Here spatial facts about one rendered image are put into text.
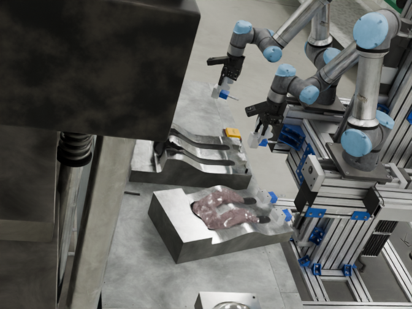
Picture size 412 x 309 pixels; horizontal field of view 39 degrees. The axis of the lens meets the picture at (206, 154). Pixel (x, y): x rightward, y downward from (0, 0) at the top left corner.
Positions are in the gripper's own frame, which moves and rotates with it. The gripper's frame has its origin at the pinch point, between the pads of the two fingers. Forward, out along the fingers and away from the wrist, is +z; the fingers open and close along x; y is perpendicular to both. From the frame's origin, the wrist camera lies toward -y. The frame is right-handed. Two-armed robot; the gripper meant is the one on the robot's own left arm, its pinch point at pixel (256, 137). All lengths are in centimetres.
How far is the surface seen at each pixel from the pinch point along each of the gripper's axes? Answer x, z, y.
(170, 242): -55, 11, -44
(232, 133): 17.0, 11.3, -3.8
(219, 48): 279, 94, 68
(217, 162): -11.7, 7.0, -18.2
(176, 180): -19.4, 12.4, -36.1
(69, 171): -86, -42, -85
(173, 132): -3.3, 0.3, -37.6
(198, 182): -19.4, 12.4, -26.5
